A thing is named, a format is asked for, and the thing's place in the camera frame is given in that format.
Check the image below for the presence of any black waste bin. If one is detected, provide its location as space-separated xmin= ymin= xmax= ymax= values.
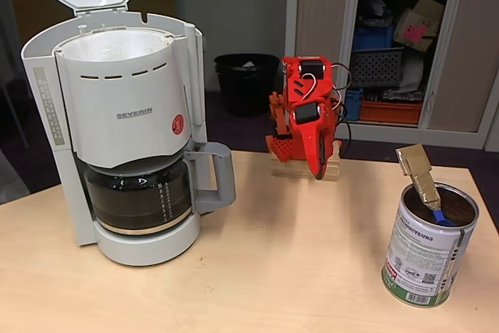
xmin=214 ymin=53 xmax=281 ymax=118

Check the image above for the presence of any plywood base block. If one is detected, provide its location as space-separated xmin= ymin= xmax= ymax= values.
xmin=271 ymin=141 xmax=342 ymax=182

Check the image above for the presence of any black power cable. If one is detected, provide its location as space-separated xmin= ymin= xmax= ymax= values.
xmin=331 ymin=62 xmax=354 ymax=158

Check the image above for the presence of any small blue plastic crate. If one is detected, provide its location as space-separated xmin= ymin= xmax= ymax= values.
xmin=344 ymin=89 xmax=364 ymax=122

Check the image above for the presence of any white green coffee can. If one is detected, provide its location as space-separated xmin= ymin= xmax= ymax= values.
xmin=380 ymin=181 xmax=480 ymax=307

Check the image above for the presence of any orange plastic crate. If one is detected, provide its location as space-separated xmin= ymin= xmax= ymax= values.
xmin=359 ymin=98 xmax=423 ymax=124

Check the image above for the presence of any large blue plastic crate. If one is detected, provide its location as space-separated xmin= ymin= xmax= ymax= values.
xmin=352 ymin=25 xmax=394 ymax=51

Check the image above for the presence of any white servo wire loop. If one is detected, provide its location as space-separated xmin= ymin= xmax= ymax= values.
xmin=298 ymin=71 xmax=319 ymax=102

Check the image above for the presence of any dark plastic bag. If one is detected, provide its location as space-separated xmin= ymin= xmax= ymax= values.
xmin=357 ymin=0 xmax=395 ymax=28

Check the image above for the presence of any glass carafe grey handle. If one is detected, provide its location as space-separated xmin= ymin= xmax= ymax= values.
xmin=83 ymin=141 xmax=237 ymax=237

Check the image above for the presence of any grey perforated crate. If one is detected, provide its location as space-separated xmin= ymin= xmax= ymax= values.
xmin=349 ymin=48 xmax=405 ymax=88

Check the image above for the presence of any cardboard box pink sticker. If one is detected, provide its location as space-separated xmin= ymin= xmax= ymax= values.
xmin=392 ymin=0 xmax=446 ymax=53

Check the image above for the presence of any white paper coffee filter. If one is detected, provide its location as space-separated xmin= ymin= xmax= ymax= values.
xmin=62 ymin=30 xmax=175 ymax=63

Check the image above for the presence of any blue spoon cardboard handle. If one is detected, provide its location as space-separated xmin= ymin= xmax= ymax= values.
xmin=395 ymin=143 xmax=459 ymax=227

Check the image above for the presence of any brown coffee powder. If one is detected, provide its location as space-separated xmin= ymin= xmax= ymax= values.
xmin=403 ymin=186 xmax=476 ymax=227

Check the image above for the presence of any white drip coffee maker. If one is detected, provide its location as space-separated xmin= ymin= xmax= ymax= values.
xmin=15 ymin=0 xmax=206 ymax=267

